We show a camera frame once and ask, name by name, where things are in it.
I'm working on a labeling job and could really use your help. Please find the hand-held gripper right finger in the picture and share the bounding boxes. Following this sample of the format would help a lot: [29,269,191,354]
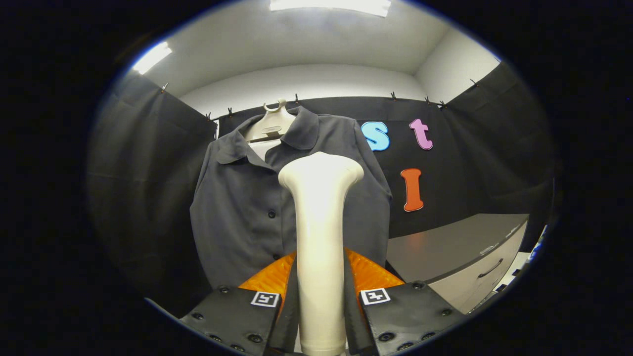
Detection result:
[343,247,465,356]

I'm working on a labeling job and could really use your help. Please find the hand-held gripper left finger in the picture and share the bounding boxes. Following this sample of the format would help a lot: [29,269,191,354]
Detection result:
[179,250,300,356]

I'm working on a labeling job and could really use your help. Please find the cream garment steamer head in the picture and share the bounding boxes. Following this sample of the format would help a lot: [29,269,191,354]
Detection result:
[278,151,365,356]

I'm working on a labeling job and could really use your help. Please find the dark grey button shirt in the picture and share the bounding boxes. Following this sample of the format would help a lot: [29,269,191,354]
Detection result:
[189,106,394,290]

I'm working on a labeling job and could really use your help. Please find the cream clothes hanger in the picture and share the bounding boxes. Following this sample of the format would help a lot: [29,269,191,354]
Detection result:
[245,98,297,161]

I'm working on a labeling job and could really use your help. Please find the grey drawer cabinet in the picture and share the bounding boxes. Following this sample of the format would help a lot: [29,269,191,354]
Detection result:
[386,213,531,314]

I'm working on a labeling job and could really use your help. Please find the black backdrop cloth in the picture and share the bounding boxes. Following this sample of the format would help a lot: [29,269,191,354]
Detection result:
[87,62,559,317]

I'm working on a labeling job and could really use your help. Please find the narrow ceiling light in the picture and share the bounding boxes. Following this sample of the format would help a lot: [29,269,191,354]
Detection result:
[131,41,173,75]

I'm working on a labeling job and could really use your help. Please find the large ceiling light panel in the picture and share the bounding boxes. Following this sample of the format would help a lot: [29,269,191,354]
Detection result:
[270,0,392,18]

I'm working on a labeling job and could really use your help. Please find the black drawer handle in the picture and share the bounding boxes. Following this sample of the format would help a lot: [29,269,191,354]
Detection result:
[477,258,504,278]

